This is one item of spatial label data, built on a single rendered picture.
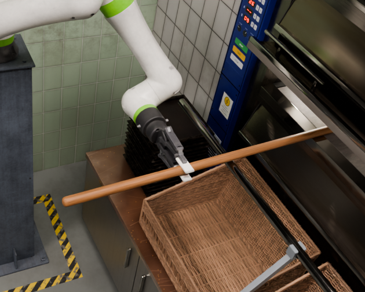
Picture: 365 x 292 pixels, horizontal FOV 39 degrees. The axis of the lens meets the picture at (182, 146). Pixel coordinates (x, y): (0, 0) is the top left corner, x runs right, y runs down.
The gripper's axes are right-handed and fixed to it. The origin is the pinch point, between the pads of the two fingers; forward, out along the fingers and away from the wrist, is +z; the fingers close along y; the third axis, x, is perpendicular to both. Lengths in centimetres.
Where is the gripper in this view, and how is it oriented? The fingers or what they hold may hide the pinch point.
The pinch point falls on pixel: (183, 168)
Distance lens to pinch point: 162.9
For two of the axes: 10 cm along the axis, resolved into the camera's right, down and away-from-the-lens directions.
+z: 4.8, 6.5, -5.8
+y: -1.8, 7.3, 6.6
